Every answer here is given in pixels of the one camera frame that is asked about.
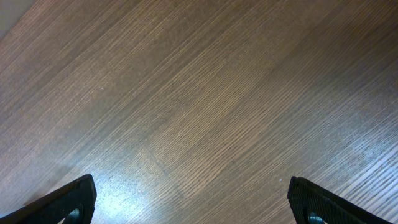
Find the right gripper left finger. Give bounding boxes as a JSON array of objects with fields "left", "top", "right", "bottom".
[{"left": 1, "top": 174, "right": 97, "bottom": 224}]

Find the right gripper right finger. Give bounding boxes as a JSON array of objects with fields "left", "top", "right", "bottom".
[{"left": 287, "top": 176, "right": 391, "bottom": 224}]

